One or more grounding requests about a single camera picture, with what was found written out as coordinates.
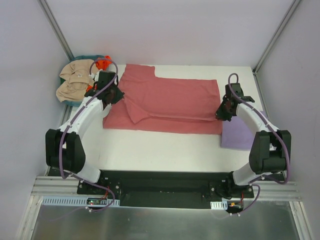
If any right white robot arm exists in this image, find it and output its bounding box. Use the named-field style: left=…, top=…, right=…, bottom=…
left=215, top=83, right=291, bottom=198

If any white cable duct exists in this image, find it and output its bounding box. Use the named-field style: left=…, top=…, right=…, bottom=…
left=210, top=200, right=228, bottom=211
left=42, top=196, right=120, bottom=208

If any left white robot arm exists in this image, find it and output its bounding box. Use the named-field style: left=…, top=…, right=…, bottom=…
left=45, top=70, right=125, bottom=195

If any left white cable duct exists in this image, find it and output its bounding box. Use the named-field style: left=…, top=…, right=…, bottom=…
left=42, top=196, right=120, bottom=208

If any aluminium frame post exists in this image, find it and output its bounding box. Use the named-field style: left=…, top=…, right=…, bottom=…
left=252, top=0, right=302, bottom=76
left=37, top=0, right=74, bottom=61

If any right aluminium frame post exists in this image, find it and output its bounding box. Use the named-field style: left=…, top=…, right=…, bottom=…
left=252, top=0, right=302, bottom=76

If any teal plastic basket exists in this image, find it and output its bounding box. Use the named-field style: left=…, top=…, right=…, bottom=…
left=59, top=55, right=104, bottom=107

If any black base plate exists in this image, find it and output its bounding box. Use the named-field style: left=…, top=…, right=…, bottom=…
left=77, top=170, right=254, bottom=209

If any folded purple t shirt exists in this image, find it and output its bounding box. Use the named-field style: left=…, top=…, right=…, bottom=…
left=220, top=115, right=255, bottom=151

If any orange t shirt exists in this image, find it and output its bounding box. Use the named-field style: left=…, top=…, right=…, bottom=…
left=85, top=55, right=113, bottom=93

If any aluminium front rail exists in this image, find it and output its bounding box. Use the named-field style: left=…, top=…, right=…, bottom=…
left=31, top=176, right=303, bottom=202

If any pink red t shirt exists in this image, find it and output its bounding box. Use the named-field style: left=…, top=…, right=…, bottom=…
left=102, top=64, right=223, bottom=135

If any beige t shirt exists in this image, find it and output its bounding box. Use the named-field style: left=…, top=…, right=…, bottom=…
left=56, top=59, right=94, bottom=102

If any left aluminium frame post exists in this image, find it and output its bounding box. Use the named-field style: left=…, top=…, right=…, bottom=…
left=37, top=0, right=74, bottom=61

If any right white cable duct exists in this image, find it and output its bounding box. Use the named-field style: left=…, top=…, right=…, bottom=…
left=210, top=200, right=228, bottom=211

